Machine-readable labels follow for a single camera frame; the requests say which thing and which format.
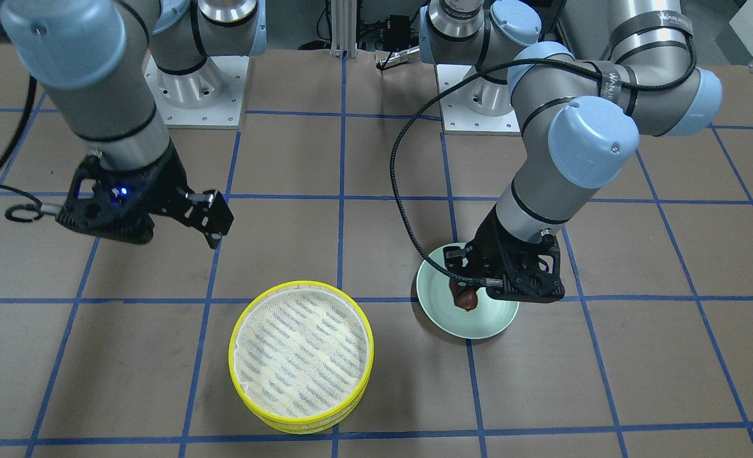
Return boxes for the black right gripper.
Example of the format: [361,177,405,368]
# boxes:
[143,142,234,250]

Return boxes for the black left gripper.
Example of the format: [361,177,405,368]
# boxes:
[442,207,536,287]

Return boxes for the brown chocolate bun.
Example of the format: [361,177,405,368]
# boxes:
[449,279,479,311]

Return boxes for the yellow steamer top layer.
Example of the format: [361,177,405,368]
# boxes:
[228,281,375,426]

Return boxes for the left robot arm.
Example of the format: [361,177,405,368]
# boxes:
[420,1,722,294]

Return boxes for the white steamer liner cloth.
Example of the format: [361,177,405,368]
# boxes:
[234,288,367,419]

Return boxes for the yellow steamer lower layers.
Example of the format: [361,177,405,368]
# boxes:
[236,382,368,434]

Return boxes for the pale green plate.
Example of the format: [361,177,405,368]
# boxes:
[415,261,519,340]

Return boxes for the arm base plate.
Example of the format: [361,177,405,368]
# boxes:
[439,78,521,137]
[144,56,250,130]

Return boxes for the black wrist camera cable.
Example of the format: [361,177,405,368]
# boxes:
[0,76,62,223]

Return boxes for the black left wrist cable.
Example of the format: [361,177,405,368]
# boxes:
[389,32,698,287]

